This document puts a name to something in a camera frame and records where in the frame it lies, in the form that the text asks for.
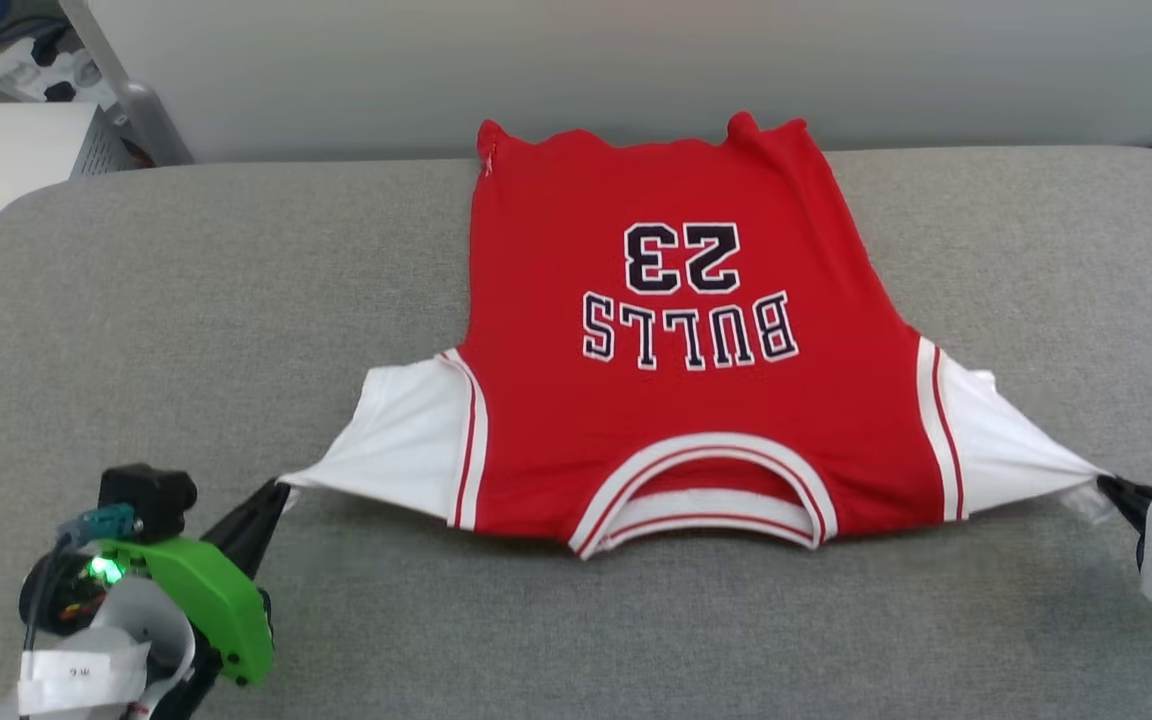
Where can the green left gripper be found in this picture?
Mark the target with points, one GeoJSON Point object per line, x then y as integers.
{"type": "Point", "coordinates": [216, 600]}

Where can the red white Bulls 23 jersey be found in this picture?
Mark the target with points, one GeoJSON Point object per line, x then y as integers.
{"type": "Point", "coordinates": [686, 400]}

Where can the grey metal stand leg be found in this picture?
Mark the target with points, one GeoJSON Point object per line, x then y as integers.
{"type": "Point", "coordinates": [141, 115]}

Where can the white cabinet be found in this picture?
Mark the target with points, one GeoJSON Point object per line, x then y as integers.
{"type": "Point", "coordinates": [21, 150]}

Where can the white power strip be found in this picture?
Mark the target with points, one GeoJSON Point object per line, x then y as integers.
{"type": "Point", "coordinates": [36, 65]}

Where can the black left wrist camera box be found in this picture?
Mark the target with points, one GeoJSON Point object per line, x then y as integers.
{"type": "Point", "coordinates": [151, 495]}

